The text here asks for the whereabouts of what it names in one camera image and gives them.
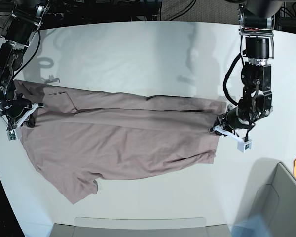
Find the blue translucent object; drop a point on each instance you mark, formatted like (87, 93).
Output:
(254, 226)

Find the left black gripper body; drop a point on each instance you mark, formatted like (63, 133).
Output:
(233, 120)

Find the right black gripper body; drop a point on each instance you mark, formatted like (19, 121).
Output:
(12, 109)

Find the grey bin right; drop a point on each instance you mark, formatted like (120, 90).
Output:
(276, 203)

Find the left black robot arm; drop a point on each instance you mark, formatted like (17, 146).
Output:
(256, 25)

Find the mauve pink T-shirt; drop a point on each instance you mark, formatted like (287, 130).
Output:
(81, 136)

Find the grey tray bottom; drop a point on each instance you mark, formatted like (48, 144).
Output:
(100, 227)

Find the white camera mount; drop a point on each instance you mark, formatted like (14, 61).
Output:
(13, 130)
(243, 144)

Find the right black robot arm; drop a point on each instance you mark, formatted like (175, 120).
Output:
(23, 23)

